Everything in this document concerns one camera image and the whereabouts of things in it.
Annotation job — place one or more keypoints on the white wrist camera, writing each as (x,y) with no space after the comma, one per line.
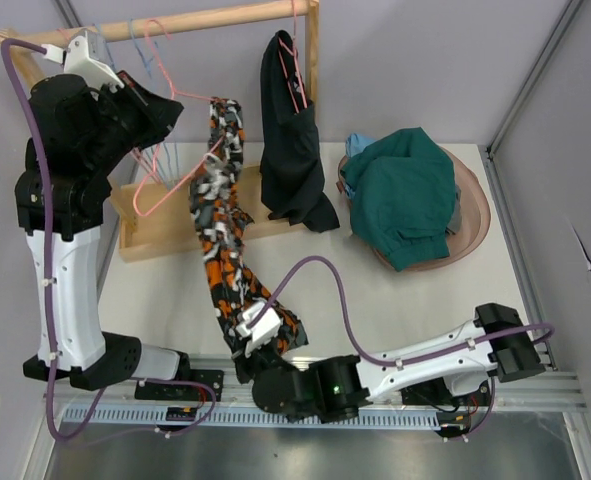
(84,56)
(257,326)

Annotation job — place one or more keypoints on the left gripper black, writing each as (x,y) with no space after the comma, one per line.
(159,114)

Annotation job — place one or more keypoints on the orange camouflage shorts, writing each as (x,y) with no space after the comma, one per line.
(220,224)

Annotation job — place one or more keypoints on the black shorts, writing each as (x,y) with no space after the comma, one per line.
(292,175)

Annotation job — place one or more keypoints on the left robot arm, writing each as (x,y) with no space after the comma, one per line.
(86,131)

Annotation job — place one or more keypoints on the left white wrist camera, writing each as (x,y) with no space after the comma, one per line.
(84,56)

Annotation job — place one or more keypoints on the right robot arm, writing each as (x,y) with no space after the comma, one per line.
(495,343)

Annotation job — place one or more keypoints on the wooden clothes rack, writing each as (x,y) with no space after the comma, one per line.
(24,55)

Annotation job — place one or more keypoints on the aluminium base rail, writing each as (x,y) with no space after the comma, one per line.
(229,403)

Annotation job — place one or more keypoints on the light blue hanger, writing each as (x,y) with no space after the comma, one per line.
(100,33)
(167,158)

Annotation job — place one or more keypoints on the light blue shorts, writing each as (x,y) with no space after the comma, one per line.
(356,143)

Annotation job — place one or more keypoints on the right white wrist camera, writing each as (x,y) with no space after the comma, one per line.
(257,326)

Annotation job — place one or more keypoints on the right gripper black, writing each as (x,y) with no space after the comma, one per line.
(257,352)

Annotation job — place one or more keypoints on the grey shorts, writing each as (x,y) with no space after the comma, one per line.
(455,222)

